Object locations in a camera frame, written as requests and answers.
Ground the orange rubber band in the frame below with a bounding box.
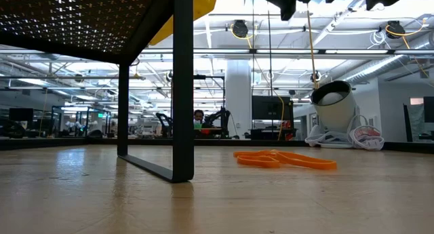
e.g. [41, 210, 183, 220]
[236, 155, 281, 170]
[273, 150, 338, 171]
[233, 149, 282, 159]

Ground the black monitor screen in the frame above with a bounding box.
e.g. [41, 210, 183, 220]
[8, 107, 35, 122]
[251, 95, 294, 121]
[422, 96, 434, 123]

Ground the white building column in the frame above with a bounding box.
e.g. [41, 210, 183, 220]
[225, 59, 252, 140]

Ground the white tipped bucket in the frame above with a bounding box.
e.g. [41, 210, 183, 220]
[304, 79, 361, 149]

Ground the black perforated metal stand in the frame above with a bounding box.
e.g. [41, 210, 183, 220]
[0, 0, 195, 184]

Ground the person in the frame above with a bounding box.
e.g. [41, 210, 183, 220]
[193, 109, 206, 130]

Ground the black upright panel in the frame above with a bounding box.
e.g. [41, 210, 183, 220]
[402, 103, 414, 142]

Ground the yellow hanging cable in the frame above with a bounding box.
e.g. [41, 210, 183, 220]
[304, 3, 319, 90]

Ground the black ceiling cable reel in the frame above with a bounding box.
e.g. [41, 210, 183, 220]
[232, 19, 250, 39]
[386, 20, 406, 40]

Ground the black hanging cable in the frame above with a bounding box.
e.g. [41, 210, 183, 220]
[250, 0, 255, 102]
[266, 9, 274, 140]

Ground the silver ventilation duct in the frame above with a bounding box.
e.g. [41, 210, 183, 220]
[342, 54, 434, 85]

